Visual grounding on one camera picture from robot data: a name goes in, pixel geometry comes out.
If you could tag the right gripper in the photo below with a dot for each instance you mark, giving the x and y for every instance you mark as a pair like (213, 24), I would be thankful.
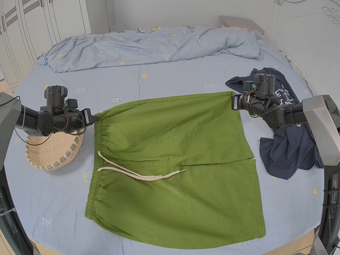
(235, 102)

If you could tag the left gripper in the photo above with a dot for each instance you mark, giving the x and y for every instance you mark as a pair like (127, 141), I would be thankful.
(77, 121)

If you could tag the green shorts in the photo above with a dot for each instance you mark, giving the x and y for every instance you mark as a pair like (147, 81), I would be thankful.
(172, 169)

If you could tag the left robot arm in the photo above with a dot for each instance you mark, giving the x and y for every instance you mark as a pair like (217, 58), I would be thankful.
(29, 118)

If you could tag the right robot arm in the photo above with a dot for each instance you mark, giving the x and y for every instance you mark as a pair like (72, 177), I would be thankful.
(321, 121)

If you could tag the round woven basket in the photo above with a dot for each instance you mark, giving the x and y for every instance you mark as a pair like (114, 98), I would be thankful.
(53, 153)

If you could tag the dark blue printed T-shirt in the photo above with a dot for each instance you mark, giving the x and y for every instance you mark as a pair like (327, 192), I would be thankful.
(286, 153)

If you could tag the grey bedside table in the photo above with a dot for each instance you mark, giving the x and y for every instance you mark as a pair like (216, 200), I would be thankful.
(239, 24)

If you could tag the white wardrobe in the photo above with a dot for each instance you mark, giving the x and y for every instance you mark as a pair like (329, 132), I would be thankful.
(39, 36)

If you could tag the pale blue quilt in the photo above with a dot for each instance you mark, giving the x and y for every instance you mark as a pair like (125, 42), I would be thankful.
(138, 49)

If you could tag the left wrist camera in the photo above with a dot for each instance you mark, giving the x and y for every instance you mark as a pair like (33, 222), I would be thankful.
(71, 105)

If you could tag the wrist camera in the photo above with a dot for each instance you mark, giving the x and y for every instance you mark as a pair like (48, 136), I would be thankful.
(249, 86)
(71, 105)

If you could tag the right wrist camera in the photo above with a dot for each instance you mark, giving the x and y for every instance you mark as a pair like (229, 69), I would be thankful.
(249, 86)

